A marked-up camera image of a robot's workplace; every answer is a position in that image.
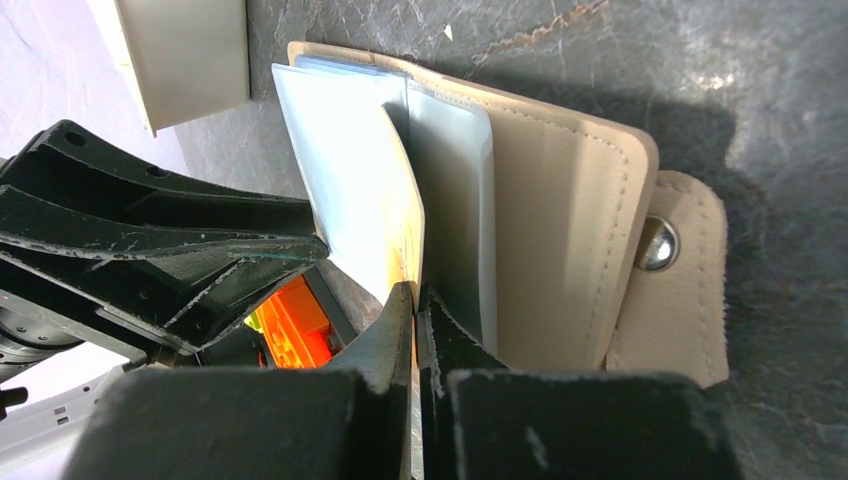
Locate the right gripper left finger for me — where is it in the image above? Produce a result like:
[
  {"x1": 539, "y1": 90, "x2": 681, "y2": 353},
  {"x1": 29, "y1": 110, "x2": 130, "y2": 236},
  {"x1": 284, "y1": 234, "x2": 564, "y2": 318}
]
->
[{"x1": 64, "y1": 282, "x2": 414, "y2": 479}]

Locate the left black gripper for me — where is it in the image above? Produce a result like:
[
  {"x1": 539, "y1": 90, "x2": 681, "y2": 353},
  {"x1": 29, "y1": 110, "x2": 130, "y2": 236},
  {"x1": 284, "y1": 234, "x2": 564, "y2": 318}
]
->
[{"x1": 1, "y1": 120, "x2": 328, "y2": 367}]

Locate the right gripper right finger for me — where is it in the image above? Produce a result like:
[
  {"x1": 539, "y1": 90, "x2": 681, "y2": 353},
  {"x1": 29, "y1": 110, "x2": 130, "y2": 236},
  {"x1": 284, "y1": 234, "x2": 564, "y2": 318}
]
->
[{"x1": 417, "y1": 286, "x2": 742, "y2": 479}]

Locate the white rectangular tray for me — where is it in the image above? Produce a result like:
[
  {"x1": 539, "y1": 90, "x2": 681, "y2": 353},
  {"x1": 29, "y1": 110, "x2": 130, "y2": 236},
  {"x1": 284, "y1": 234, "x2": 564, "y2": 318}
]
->
[{"x1": 88, "y1": 0, "x2": 251, "y2": 135}]

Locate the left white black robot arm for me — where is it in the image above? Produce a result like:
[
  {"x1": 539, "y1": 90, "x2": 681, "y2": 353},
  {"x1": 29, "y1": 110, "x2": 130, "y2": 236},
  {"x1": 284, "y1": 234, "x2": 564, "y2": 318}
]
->
[{"x1": 1, "y1": 120, "x2": 329, "y2": 381}]

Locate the orange curved toy track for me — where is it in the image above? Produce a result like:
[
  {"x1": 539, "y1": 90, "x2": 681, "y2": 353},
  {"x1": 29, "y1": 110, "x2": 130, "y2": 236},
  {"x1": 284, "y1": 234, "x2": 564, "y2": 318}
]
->
[{"x1": 251, "y1": 275, "x2": 333, "y2": 369}]

